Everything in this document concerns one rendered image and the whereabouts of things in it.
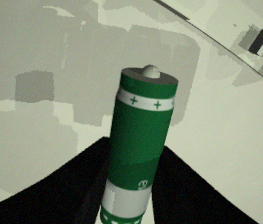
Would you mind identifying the green and white battery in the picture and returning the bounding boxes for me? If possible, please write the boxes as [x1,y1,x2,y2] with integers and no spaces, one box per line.
[99,64,179,224]

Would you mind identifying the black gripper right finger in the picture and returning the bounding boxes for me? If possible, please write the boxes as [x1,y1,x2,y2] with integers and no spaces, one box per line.
[151,145,259,224]

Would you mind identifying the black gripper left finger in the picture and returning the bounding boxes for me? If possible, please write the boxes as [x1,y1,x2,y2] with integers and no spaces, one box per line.
[0,136,111,224]

